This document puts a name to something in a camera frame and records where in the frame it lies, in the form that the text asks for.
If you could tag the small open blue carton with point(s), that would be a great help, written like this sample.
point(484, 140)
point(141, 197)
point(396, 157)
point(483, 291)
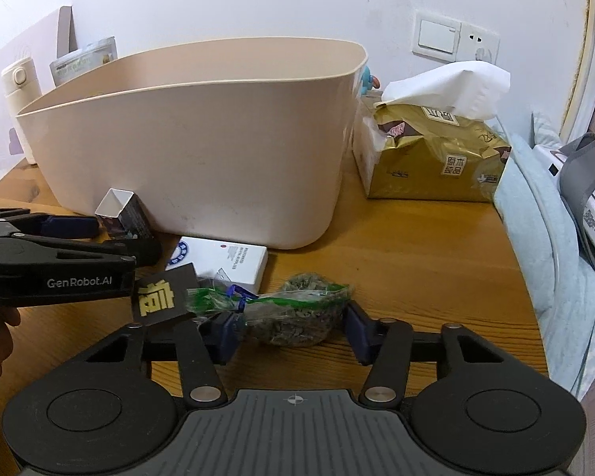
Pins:
point(122, 216)

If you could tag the beige plastic storage bin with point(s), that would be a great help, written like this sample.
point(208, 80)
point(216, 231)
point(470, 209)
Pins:
point(241, 139)

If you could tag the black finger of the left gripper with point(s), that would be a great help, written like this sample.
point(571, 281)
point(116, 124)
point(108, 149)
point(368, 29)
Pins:
point(65, 271)
point(55, 226)

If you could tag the white wall socket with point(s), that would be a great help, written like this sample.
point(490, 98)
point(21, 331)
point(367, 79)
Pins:
point(477, 43)

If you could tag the white wall switch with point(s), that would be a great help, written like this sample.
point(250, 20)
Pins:
point(435, 36)

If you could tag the green bag of dried herbs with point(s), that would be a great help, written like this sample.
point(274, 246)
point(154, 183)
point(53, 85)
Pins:
point(301, 313)

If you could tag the banana snack pouch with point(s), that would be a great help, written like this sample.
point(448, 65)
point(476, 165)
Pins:
point(83, 60)

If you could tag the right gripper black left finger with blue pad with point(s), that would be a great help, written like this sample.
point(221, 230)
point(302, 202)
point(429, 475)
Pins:
point(123, 399)

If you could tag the purple board panel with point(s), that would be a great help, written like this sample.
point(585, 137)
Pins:
point(44, 42)

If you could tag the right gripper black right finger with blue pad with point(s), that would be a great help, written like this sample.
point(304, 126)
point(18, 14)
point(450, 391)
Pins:
point(470, 405)

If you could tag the white flat box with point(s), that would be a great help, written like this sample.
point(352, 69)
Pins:
point(230, 263)

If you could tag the cream thermos bottle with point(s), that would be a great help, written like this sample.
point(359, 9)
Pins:
point(21, 88)

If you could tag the gold tissue pack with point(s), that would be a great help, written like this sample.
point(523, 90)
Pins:
point(428, 137)

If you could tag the light blue bed quilt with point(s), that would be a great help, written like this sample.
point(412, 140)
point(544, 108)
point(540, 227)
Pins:
point(560, 282)

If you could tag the cream bed headboard frame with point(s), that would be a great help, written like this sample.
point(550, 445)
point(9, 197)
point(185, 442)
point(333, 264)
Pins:
point(581, 102)

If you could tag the black card gold characters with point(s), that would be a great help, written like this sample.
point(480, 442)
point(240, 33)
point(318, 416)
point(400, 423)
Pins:
point(162, 296)

